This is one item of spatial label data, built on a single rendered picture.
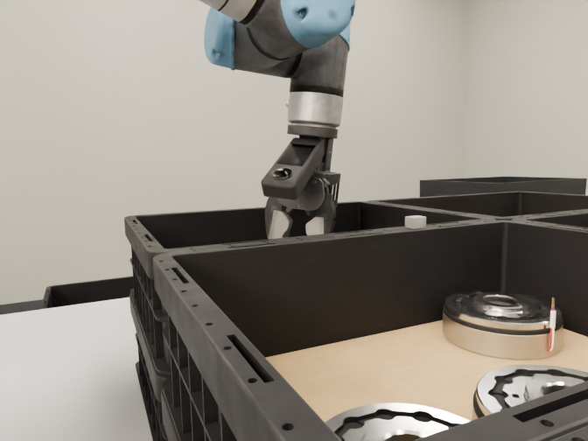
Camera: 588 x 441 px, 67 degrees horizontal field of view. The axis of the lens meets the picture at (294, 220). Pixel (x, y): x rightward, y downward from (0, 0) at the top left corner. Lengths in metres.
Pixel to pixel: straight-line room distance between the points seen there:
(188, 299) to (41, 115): 3.21
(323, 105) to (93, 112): 2.91
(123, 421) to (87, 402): 0.08
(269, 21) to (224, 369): 0.35
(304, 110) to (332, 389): 0.37
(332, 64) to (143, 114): 2.90
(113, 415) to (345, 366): 0.33
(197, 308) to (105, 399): 0.45
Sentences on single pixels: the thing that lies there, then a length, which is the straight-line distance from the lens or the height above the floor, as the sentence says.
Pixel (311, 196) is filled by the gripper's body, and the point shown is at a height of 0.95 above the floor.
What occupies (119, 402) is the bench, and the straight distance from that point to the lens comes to 0.66.
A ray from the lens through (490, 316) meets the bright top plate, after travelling 0.44.
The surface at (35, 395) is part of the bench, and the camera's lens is 0.72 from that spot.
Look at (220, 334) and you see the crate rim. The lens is 0.20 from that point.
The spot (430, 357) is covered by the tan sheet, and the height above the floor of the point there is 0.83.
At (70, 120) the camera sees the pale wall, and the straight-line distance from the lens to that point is 3.42.
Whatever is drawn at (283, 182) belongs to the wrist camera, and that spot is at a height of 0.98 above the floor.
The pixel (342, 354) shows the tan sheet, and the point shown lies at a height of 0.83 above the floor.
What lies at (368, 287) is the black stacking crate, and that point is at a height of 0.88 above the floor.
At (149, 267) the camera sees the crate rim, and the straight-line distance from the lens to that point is 0.40.
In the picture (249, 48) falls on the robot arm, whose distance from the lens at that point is 0.54.
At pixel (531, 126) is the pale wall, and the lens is 4.46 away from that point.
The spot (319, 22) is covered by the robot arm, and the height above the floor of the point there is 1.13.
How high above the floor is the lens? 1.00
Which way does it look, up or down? 8 degrees down
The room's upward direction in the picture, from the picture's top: 1 degrees counter-clockwise
